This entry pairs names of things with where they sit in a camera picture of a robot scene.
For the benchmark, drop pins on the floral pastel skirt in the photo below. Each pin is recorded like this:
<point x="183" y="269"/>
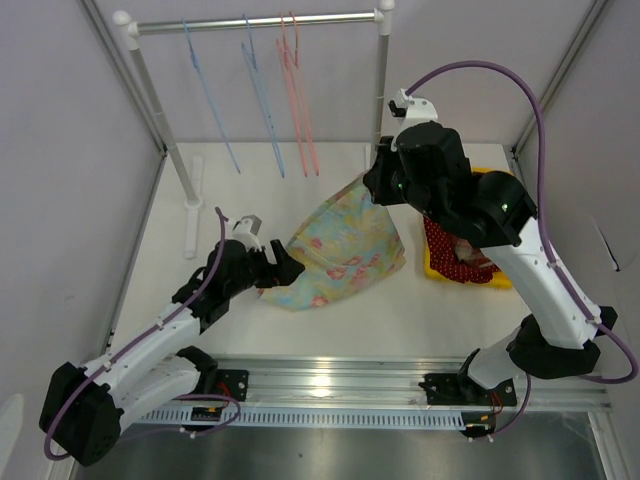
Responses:
<point x="346" y="245"/>

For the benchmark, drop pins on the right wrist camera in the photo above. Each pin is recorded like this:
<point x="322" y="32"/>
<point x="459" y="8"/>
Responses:
<point x="410" y="111"/>

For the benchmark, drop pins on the white metal clothes rack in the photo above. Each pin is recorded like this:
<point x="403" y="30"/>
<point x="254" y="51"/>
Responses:
<point x="191" y="182"/>

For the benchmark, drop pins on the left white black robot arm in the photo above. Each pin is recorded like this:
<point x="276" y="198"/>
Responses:
<point x="88" y="407"/>

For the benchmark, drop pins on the red polka dot cloth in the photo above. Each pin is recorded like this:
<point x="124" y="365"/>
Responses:
<point x="447" y="250"/>

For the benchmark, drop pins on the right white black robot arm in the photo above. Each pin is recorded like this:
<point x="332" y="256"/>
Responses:
<point x="556" y="339"/>

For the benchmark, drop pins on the white slotted cable duct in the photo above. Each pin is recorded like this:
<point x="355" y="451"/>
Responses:
<point x="412" y="419"/>

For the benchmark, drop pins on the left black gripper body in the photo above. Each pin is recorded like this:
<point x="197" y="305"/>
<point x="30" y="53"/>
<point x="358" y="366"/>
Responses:
<point x="256" y="268"/>

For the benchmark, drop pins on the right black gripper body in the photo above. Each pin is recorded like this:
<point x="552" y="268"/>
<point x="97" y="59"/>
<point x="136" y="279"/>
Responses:
<point x="417" y="197"/>

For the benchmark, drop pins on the pink wire hanger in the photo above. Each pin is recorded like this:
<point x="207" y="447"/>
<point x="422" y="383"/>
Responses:
<point x="288" y="76"/>
<point x="304" y="112"/>

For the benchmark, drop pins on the blue wire hanger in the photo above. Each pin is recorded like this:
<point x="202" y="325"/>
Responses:
<point x="209" y="96"/>
<point x="251" y="62"/>

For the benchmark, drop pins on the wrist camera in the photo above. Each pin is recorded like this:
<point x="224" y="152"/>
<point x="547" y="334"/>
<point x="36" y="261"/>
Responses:
<point x="410" y="111"/>
<point x="246" y="230"/>

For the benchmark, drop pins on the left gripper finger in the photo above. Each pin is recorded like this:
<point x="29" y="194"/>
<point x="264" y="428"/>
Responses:
<point x="272" y="277"/>
<point x="285" y="264"/>

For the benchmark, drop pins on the yellow plastic tray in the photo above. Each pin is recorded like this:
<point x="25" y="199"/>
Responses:
<point x="450" y="272"/>

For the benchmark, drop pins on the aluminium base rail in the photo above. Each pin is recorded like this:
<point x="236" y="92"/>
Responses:
<point x="387" y="383"/>

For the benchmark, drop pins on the red plaid cloth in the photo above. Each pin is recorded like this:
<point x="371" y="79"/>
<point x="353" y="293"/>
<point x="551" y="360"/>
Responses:
<point x="470" y="255"/>

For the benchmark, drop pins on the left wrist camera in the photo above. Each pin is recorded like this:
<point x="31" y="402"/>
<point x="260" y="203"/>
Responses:
<point x="246" y="230"/>

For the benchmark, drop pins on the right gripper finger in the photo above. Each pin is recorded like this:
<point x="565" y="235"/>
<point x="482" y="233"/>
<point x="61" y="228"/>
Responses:
<point x="375" y="182"/>
<point x="387" y="159"/>

